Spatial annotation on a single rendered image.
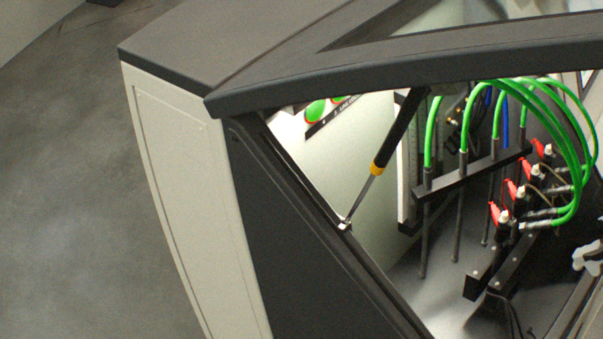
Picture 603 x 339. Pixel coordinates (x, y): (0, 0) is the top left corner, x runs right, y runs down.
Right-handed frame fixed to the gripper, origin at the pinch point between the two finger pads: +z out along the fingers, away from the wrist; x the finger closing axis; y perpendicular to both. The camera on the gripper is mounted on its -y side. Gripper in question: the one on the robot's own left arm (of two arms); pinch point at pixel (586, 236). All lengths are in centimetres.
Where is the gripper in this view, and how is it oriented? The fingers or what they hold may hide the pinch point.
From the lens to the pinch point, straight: 110.3
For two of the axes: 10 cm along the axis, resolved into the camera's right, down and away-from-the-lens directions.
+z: -2.1, 1.1, 9.7
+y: 6.2, 7.8, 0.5
